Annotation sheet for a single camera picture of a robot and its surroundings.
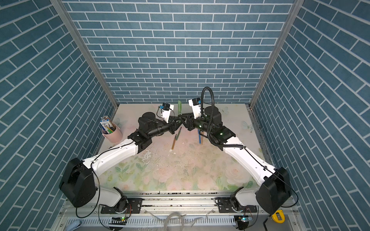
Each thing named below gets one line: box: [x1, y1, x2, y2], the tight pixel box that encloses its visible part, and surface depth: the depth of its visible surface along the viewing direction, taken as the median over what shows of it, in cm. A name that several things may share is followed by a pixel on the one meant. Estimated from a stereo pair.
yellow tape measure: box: [271, 209, 286, 224], surface depth 71 cm
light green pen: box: [177, 100, 182, 116], surface depth 71 cm
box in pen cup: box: [99, 119, 115, 134], surface depth 90 cm
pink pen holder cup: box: [101, 123, 123, 144], surface depth 95 cm
